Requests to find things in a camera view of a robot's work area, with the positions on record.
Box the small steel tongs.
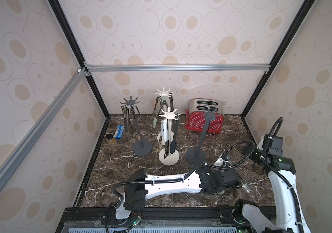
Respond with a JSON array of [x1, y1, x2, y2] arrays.
[[159, 118, 171, 162]]

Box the dark grey rack back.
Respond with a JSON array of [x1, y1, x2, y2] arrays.
[[185, 107, 216, 166]]

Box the thin steel tongs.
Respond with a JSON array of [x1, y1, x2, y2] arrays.
[[128, 106, 140, 140]]

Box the green tongs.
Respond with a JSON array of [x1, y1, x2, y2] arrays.
[[152, 97, 169, 129]]

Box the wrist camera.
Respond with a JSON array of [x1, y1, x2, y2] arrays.
[[214, 158, 231, 168], [257, 136, 267, 151]]

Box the diagonal aluminium bar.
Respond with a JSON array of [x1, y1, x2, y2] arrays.
[[0, 68, 87, 192]]

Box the white utensil rack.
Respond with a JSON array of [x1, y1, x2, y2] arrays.
[[158, 107, 180, 166], [153, 87, 175, 143]]

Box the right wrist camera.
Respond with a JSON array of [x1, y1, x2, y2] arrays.
[[257, 136, 267, 151]]

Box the dark grey utensil rack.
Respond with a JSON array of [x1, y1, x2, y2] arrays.
[[120, 96, 152, 157]]

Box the blue small package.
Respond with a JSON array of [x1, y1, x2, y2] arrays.
[[114, 125, 125, 139]]

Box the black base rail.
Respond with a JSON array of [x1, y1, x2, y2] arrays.
[[56, 205, 255, 233]]

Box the red white toaster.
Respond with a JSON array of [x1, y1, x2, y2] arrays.
[[185, 99, 224, 133]]

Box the brown spice jar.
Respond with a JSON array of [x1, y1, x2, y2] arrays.
[[105, 134, 118, 147]]

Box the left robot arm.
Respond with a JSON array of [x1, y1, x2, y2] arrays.
[[111, 140, 256, 220]]

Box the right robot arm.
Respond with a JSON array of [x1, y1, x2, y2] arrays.
[[233, 117, 310, 233]]

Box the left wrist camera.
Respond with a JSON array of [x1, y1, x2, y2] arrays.
[[214, 158, 231, 168]]

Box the horizontal aluminium bar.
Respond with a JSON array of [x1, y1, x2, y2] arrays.
[[79, 64, 271, 73]]

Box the black tongs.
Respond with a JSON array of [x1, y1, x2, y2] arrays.
[[170, 115, 180, 154]]

